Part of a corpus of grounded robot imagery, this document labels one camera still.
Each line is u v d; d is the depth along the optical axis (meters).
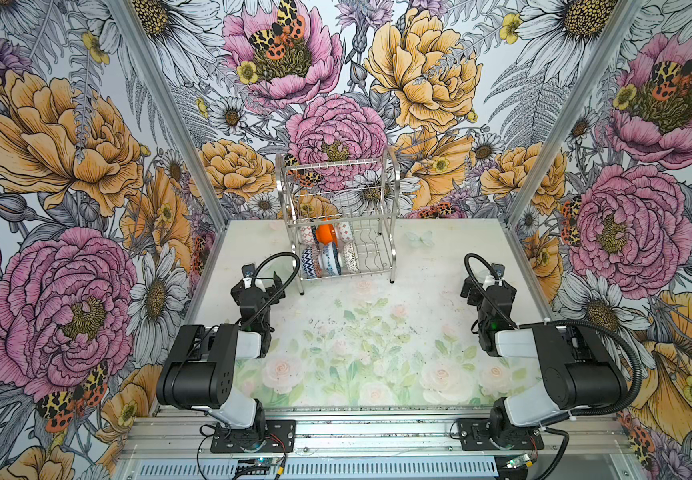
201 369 0.46
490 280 0.80
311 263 0.92
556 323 0.53
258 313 0.69
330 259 0.94
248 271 0.78
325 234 1.02
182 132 0.94
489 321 0.73
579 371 0.46
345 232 1.02
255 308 0.70
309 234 1.00
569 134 0.94
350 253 0.94
